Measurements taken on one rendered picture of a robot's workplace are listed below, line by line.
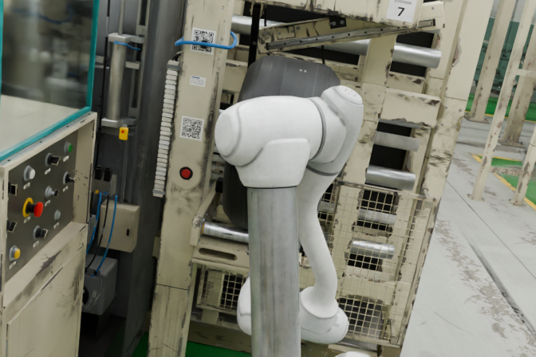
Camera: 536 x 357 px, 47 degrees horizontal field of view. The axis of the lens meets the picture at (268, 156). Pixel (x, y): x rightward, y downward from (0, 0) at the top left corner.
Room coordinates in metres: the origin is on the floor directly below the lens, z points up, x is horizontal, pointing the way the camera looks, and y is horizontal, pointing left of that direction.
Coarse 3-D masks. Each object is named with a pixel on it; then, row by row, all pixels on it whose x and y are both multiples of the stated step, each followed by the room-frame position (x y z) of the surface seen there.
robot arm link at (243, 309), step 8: (248, 280) 1.47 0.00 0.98; (248, 288) 1.43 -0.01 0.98; (240, 296) 1.43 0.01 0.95; (248, 296) 1.40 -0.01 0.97; (240, 304) 1.40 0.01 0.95; (248, 304) 1.38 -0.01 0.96; (240, 312) 1.37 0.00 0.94; (248, 312) 1.36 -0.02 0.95; (240, 320) 1.37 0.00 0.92; (248, 320) 1.36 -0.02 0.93; (240, 328) 1.38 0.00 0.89; (248, 328) 1.36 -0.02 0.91
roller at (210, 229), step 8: (208, 224) 1.91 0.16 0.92; (216, 224) 1.91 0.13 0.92; (208, 232) 1.90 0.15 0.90; (216, 232) 1.89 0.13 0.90; (224, 232) 1.89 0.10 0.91; (232, 232) 1.89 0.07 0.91; (240, 232) 1.90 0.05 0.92; (232, 240) 1.90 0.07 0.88; (240, 240) 1.89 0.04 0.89; (248, 240) 1.89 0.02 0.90
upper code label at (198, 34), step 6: (192, 30) 1.98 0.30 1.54; (198, 30) 1.98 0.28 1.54; (204, 30) 1.98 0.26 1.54; (210, 30) 1.98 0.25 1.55; (192, 36) 1.98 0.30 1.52; (198, 36) 1.98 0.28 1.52; (204, 36) 1.98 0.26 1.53; (210, 36) 1.98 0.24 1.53; (210, 42) 1.98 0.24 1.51; (192, 48) 1.98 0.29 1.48; (198, 48) 1.98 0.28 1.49; (210, 48) 1.98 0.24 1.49
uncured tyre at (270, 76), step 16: (256, 64) 1.99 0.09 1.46; (272, 64) 1.96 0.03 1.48; (288, 64) 1.98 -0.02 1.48; (304, 64) 2.00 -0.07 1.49; (320, 64) 2.04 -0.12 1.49; (256, 80) 1.88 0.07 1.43; (272, 80) 1.88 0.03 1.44; (288, 80) 1.89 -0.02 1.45; (304, 80) 1.90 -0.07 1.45; (320, 80) 1.91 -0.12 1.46; (336, 80) 1.98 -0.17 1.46; (240, 96) 1.87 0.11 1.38; (256, 96) 1.84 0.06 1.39; (304, 96) 1.85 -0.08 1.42; (320, 96) 1.85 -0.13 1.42; (224, 176) 1.80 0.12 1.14; (224, 192) 1.82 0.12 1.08; (240, 192) 1.77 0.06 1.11; (224, 208) 1.87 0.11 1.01; (240, 208) 1.79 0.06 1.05; (240, 224) 1.86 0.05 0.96
